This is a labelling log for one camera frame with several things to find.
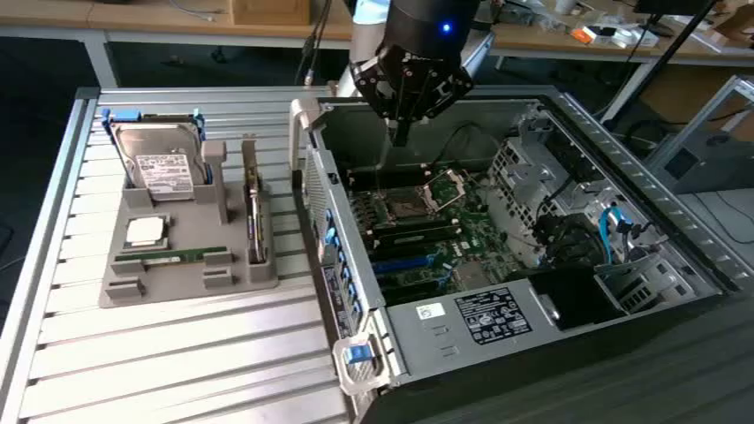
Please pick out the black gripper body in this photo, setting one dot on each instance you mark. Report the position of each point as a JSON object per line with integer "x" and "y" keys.
{"x": 430, "y": 26}

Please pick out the graphics card with metal bracket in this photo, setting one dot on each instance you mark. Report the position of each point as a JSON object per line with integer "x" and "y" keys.
{"x": 253, "y": 221}

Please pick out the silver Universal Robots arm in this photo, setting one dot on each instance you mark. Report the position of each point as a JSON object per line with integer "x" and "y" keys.
{"x": 368, "y": 44}

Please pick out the cluttered wooden desk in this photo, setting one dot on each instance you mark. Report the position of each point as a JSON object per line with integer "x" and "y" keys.
{"x": 530, "y": 42}

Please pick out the metal socket cover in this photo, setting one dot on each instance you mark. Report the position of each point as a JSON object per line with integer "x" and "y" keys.
{"x": 447, "y": 185}

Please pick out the silver drive cage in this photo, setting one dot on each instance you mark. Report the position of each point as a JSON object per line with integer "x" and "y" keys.
{"x": 524, "y": 172}

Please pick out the white cup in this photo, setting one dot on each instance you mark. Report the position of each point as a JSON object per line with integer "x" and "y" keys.
{"x": 567, "y": 5}

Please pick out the brown cardboard box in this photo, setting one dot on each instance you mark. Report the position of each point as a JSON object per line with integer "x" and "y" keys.
{"x": 264, "y": 11}

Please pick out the orange box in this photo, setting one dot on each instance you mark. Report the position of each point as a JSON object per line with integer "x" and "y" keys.
{"x": 582, "y": 35}

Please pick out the CPU socket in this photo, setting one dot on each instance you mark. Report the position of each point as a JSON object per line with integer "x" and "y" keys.
{"x": 406, "y": 207}

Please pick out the black RAM slot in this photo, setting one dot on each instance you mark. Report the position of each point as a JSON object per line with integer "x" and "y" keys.
{"x": 412, "y": 225}

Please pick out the black RAM stick with label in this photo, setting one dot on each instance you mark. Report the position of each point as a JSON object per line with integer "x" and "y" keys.
{"x": 412, "y": 239}

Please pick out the white box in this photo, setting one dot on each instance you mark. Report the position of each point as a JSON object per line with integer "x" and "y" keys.
{"x": 646, "y": 40}

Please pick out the green motherboard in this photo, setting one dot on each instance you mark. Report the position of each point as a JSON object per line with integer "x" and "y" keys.
{"x": 500, "y": 252}

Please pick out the black expansion slot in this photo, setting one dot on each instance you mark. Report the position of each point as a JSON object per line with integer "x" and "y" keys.
{"x": 412, "y": 291}
{"x": 400, "y": 254}

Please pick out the black monitor with stand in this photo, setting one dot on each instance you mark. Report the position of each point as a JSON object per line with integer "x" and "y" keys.
{"x": 656, "y": 27}

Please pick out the black tripod pole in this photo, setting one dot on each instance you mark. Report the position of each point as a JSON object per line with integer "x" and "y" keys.
{"x": 671, "y": 47}

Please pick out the blue expansion slot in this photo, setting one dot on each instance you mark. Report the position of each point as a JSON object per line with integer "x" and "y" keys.
{"x": 406, "y": 264}

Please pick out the silver hard disk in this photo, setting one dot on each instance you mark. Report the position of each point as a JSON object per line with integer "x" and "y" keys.
{"x": 153, "y": 146}

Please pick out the grey chipset heatsink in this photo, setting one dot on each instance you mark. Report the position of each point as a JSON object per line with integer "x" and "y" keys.
{"x": 474, "y": 274}

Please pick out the hard disk drive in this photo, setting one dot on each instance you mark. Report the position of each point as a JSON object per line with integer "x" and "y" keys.
{"x": 120, "y": 115}

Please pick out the grey computer tower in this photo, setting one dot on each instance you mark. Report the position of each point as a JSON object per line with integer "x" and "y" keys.
{"x": 718, "y": 168}

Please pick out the green RAM stick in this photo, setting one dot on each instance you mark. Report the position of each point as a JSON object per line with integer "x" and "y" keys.
{"x": 176, "y": 255}

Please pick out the brown cardboard piece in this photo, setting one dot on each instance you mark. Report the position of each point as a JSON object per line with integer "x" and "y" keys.
{"x": 739, "y": 22}

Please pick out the silver CPU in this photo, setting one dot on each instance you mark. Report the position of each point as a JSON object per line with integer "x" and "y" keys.
{"x": 145, "y": 232}

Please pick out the grey plastic parts rack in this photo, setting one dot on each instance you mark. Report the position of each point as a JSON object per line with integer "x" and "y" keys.
{"x": 188, "y": 282}

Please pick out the silver disk bay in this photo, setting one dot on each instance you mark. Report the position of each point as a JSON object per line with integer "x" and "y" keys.
{"x": 642, "y": 291}

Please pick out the wooden desk with grey legs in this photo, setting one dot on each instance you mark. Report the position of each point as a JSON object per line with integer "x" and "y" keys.
{"x": 59, "y": 17}

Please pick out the grey power supply unit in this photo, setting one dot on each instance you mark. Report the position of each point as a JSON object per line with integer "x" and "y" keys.
{"x": 424, "y": 349}

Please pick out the blue case latch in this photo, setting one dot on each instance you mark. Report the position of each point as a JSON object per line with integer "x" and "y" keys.
{"x": 358, "y": 356}

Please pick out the black and grey PC case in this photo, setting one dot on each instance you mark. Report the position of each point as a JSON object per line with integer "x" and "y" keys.
{"x": 647, "y": 353}

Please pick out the aluminium frame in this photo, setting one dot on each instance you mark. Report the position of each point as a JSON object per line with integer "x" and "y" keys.
{"x": 672, "y": 132}

